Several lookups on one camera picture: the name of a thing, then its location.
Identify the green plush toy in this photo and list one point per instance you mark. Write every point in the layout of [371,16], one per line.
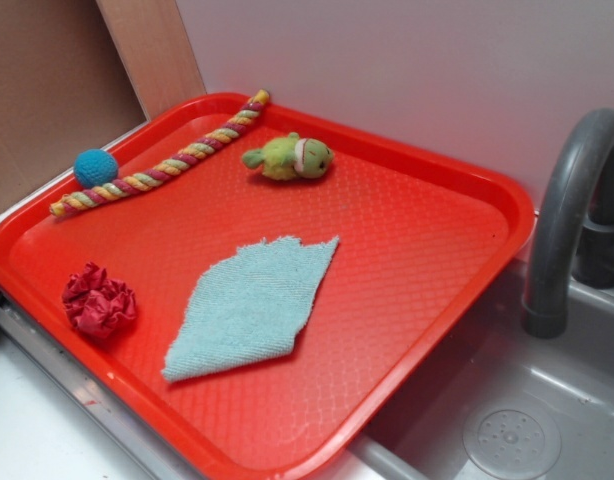
[291,157]

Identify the light blue folded cloth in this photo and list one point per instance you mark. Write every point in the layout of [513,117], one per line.
[249,307]

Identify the crumpled red paper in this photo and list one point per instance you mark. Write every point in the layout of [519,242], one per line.
[97,305]

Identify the blue knitted ball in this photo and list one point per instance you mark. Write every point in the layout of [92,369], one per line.
[95,167]

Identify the grey toy sink basin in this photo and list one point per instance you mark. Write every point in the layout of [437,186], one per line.
[492,402]

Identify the wooden board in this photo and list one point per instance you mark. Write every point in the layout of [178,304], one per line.
[154,48]

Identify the grey toy faucet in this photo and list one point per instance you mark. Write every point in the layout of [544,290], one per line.
[574,236]

